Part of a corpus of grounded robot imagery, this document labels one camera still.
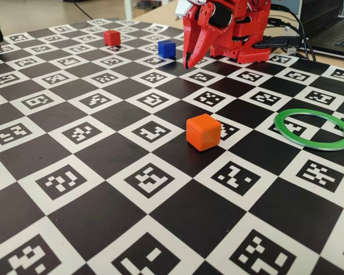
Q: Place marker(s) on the white table leg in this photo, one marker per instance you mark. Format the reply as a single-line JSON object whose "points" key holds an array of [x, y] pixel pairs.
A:
{"points": [[129, 8]]}

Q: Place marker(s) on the grey blue box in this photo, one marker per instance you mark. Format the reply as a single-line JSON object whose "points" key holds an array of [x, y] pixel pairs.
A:
{"points": [[293, 3]]}

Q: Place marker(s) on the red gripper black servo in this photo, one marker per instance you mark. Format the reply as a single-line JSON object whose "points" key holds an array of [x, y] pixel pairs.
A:
{"points": [[201, 32]]}

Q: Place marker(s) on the red cube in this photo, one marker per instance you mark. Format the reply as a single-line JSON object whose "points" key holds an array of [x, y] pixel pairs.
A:
{"points": [[111, 38]]}

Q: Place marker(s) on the blue cube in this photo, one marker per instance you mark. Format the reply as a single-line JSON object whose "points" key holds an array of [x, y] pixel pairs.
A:
{"points": [[166, 49]]}

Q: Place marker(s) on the black laptop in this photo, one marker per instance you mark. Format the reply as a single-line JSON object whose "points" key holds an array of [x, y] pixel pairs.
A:
{"points": [[332, 31]]}

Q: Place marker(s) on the red robot arm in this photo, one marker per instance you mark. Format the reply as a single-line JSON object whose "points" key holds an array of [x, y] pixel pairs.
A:
{"points": [[252, 43]]}

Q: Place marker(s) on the black white marker board mat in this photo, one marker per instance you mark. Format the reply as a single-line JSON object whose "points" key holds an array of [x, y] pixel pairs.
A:
{"points": [[103, 160]]}

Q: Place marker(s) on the orange cube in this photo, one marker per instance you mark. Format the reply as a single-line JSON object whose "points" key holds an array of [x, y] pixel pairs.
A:
{"points": [[203, 133]]}

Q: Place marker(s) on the black power plug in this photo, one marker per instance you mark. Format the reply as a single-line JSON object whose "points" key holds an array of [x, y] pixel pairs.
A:
{"points": [[278, 42]]}

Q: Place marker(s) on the small grey connector block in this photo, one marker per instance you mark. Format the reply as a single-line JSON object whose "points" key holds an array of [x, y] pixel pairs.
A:
{"points": [[291, 51]]}

